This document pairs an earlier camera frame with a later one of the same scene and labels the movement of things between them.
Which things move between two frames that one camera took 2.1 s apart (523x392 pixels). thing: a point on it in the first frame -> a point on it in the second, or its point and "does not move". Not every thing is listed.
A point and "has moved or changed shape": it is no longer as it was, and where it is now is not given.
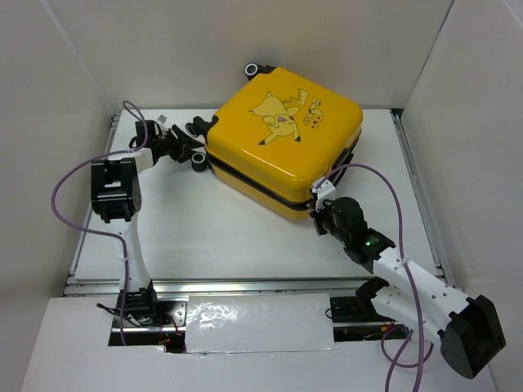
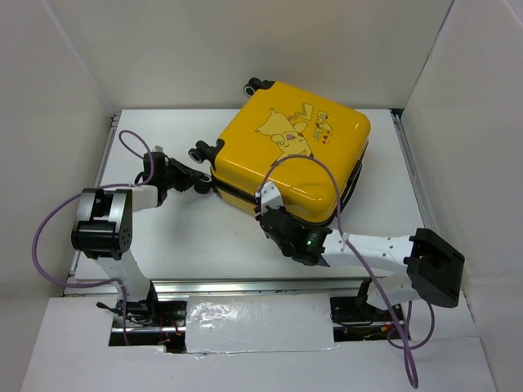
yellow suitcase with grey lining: x=277 y=138 has moved or changed shape
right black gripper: x=316 y=216 -> x=283 y=208
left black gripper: x=185 y=140 -> x=189 y=175
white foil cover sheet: x=263 y=322 does not move
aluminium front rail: x=219 y=286 does not move
